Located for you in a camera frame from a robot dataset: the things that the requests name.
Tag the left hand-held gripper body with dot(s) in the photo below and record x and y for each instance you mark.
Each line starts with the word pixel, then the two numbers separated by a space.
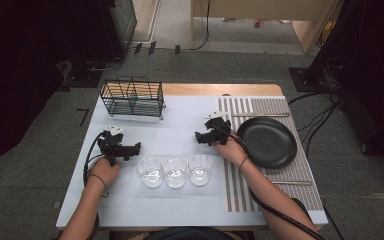
pixel 111 146

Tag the person's dark clothing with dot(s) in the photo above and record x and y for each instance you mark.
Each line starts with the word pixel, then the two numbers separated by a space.
pixel 190 234

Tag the black tape strip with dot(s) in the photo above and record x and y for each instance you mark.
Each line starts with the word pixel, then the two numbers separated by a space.
pixel 152 48
pixel 177 49

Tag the pale blue table sheet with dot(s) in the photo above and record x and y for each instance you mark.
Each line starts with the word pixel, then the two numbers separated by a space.
pixel 166 133

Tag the black wrist band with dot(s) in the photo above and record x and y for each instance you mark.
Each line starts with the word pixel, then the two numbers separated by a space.
pixel 100 181
pixel 243 163

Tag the black curtain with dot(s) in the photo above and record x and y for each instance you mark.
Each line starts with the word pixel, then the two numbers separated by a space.
pixel 16 66
pixel 376 66

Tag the light wooden desk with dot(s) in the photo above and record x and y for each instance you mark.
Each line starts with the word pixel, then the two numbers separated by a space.
pixel 263 8

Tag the person's left hand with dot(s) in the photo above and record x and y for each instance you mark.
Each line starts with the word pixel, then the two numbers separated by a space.
pixel 104 171

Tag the clear glass cup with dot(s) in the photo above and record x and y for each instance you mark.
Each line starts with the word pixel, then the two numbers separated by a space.
pixel 175 173
pixel 150 173
pixel 200 170

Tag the dark equipment cabinet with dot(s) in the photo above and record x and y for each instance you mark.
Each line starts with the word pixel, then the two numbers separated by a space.
pixel 123 23

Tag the black round plate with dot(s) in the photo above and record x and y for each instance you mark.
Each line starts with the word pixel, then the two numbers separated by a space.
pixel 268 143

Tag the striped placemat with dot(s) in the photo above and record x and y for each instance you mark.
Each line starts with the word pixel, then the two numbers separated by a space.
pixel 300 186

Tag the person's right hand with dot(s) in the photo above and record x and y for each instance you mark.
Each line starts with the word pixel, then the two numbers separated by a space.
pixel 231 151

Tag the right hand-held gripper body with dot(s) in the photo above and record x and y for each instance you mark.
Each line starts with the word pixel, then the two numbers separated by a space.
pixel 220 130

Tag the silver cutlery piece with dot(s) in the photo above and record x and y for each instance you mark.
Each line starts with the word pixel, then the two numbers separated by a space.
pixel 293 183

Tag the black stand base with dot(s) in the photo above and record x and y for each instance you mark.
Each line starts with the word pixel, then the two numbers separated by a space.
pixel 83 75
pixel 301 80

